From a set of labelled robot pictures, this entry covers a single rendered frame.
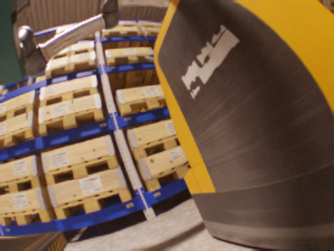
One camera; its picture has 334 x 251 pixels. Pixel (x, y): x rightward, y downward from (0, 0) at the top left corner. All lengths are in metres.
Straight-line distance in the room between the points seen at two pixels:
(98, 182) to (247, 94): 1.33
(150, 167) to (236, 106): 1.20
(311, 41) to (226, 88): 0.23
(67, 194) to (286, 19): 1.65
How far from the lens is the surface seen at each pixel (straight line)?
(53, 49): 0.99
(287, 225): 0.42
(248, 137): 0.33
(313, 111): 0.28
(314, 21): 0.35
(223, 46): 0.35
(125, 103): 1.69
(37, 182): 1.63
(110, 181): 1.39
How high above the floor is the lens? 0.40
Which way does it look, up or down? 18 degrees up
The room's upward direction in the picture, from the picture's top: 24 degrees counter-clockwise
